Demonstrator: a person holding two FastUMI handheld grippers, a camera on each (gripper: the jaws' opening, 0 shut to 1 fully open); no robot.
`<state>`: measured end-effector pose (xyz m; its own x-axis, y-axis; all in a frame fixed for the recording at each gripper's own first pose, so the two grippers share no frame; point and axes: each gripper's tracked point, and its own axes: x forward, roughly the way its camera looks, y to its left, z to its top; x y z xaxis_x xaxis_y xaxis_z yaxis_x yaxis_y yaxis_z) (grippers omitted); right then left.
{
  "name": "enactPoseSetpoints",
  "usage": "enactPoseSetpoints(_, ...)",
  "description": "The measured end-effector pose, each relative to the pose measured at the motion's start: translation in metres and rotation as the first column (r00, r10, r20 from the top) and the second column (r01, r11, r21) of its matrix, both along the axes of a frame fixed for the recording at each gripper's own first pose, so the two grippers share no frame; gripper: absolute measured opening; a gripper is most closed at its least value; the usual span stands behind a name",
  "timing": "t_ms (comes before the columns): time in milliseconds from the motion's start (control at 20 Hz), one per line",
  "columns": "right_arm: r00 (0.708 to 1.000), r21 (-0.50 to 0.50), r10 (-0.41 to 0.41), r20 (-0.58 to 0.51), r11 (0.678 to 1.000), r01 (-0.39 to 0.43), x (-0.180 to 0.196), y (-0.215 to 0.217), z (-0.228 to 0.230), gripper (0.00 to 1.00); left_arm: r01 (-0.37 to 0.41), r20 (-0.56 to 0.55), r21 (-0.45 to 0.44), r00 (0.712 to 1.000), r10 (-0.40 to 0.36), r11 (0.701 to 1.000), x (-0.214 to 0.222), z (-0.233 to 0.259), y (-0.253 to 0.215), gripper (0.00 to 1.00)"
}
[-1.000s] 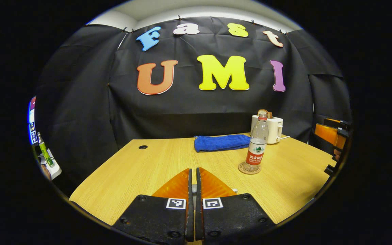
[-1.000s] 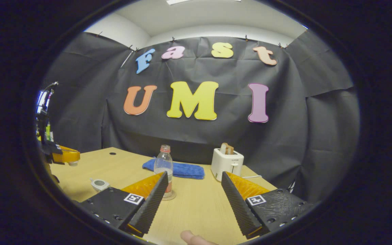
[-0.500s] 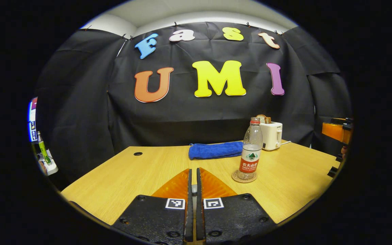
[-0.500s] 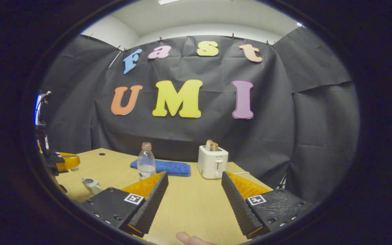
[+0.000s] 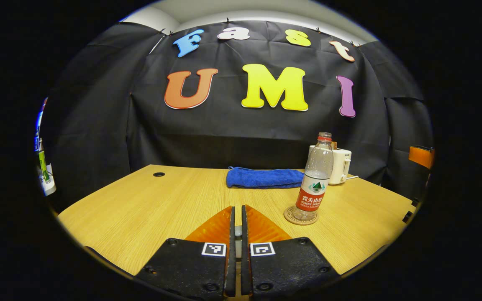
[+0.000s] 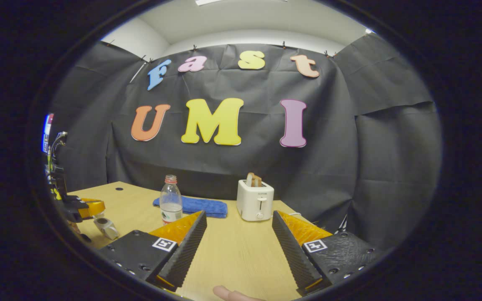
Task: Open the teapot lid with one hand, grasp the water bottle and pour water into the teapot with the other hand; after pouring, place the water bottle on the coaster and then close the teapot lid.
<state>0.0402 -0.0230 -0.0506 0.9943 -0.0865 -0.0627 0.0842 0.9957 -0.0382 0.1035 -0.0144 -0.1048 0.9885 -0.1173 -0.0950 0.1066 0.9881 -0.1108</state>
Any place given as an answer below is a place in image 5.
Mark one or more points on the white side desk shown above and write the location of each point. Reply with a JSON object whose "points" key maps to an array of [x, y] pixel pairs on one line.
{"points": [[50, 186]]}

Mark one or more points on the blue towel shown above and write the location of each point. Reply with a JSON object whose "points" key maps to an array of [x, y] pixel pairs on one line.
{"points": [[262, 178]]}

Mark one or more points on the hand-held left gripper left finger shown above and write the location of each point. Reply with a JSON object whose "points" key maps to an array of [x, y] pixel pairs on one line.
{"points": [[230, 271]]}

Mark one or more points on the round woven coaster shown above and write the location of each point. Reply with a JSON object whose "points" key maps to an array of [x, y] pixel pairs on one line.
{"points": [[291, 216]]}

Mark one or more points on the green drink bottle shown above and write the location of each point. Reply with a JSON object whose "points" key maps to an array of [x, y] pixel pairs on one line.
{"points": [[43, 167]]}

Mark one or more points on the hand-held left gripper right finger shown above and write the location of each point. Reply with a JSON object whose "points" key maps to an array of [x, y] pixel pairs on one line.
{"points": [[245, 271]]}

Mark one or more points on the clear plastic water bottle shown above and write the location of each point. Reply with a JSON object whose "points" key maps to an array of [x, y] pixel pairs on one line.
{"points": [[314, 184]]}

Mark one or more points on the computer monitor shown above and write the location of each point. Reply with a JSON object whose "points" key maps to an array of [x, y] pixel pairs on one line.
{"points": [[39, 125]]}

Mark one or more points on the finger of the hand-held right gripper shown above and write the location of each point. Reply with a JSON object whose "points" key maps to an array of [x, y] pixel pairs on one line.
{"points": [[421, 156]]}

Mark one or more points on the white toaster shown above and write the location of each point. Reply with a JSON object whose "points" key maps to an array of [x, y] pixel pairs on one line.
{"points": [[341, 165]]}

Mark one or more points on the black backdrop cloth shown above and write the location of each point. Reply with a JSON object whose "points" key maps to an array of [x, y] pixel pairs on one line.
{"points": [[98, 125]]}

